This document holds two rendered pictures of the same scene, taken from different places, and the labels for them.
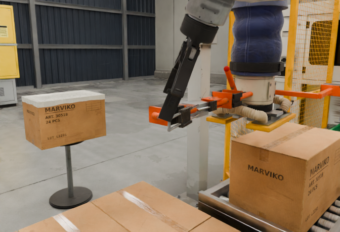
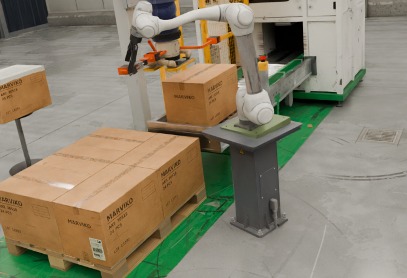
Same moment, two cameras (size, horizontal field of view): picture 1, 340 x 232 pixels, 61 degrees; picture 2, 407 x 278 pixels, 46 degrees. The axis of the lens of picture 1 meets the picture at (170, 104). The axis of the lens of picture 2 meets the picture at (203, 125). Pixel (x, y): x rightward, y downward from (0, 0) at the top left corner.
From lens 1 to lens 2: 2.41 m
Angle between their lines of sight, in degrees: 17
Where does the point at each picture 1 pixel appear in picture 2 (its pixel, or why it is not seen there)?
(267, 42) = not seen: hidden behind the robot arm
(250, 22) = (157, 12)
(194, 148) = (136, 100)
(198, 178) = (145, 125)
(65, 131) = (18, 105)
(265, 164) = (183, 92)
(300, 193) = (204, 103)
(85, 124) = (33, 96)
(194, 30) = (135, 39)
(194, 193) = not seen: hidden behind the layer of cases
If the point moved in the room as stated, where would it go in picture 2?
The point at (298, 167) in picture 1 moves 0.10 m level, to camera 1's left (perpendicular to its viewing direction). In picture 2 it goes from (200, 89) to (188, 91)
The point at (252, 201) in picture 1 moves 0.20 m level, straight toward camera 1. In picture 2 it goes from (181, 117) to (179, 126)
